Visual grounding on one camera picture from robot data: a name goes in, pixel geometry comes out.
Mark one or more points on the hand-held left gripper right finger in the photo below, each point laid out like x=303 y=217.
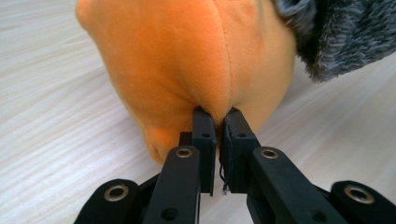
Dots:
x=238 y=149

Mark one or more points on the orange plush toy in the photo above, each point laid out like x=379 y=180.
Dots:
x=174 y=56

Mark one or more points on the grey fuzzy plush cover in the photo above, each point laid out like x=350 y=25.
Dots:
x=348 y=37

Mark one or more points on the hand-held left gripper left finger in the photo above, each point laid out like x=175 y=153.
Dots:
x=203 y=146

